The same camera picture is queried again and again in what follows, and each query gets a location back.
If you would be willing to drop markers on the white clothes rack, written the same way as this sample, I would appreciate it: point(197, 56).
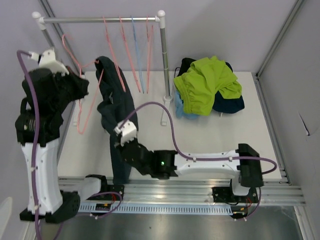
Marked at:
point(159, 18)

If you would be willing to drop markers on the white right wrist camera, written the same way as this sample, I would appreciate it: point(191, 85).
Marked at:
point(126, 131)

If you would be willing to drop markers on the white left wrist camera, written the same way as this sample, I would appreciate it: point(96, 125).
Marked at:
point(48, 60)

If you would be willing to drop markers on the dark teal shorts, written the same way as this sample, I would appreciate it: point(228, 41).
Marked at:
point(117, 103)

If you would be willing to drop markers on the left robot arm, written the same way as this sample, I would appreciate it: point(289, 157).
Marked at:
point(38, 132)

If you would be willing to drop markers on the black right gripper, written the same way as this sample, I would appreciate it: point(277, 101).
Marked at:
point(134, 140)

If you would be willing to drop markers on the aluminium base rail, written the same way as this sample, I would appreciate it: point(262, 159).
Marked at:
point(199, 192)

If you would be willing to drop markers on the white slotted cable duct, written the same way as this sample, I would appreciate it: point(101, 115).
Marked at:
point(171, 209)

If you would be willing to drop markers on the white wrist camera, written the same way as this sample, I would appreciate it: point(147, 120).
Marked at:
point(126, 131)
point(48, 60)

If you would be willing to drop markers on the black shorts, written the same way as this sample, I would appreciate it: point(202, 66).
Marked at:
point(183, 68)

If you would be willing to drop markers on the pink empty wire hanger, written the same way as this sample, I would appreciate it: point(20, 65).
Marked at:
point(149, 34)

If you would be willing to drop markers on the navy blue shorts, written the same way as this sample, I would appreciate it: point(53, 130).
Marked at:
point(226, 91)

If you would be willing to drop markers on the light blue shorts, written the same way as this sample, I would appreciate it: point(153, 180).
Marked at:
point(179, 108)

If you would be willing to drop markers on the light blue wire hanger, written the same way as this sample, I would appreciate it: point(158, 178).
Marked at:
point(138, 57)

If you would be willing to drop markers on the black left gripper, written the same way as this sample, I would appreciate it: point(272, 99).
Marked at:
point(80, 84)

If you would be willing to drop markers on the pink hanger of teal shorts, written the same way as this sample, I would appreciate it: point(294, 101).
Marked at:
point(80, 130)

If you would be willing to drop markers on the lime green shorts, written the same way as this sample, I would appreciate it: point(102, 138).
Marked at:
point(194, 87)

